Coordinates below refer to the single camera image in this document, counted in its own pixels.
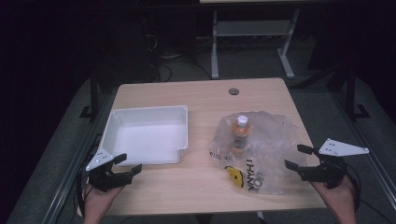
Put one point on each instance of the white plastic tray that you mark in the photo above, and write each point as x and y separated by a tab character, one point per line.
146	140

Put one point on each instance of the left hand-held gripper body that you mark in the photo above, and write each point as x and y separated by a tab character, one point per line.
104	180

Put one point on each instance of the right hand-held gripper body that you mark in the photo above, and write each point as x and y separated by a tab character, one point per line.
330	172

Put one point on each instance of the person's left hand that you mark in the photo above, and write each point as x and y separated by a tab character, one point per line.
98	200

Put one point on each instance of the grey round table grommet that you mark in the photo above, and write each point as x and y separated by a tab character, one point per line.
233	91

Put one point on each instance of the person's right hand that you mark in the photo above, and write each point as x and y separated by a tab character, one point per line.
341	199

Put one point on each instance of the clear printed plastic bag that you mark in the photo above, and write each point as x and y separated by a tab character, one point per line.
271	155

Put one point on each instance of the orange drink bottle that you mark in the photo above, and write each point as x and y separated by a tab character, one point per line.
241	133

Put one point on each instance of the white metal desk frame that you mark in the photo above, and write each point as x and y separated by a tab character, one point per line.
214	46

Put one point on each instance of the black metal stand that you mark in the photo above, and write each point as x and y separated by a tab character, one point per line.
94	93
351	93

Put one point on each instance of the grey metal rail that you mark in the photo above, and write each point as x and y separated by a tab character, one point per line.
370	155
74	174

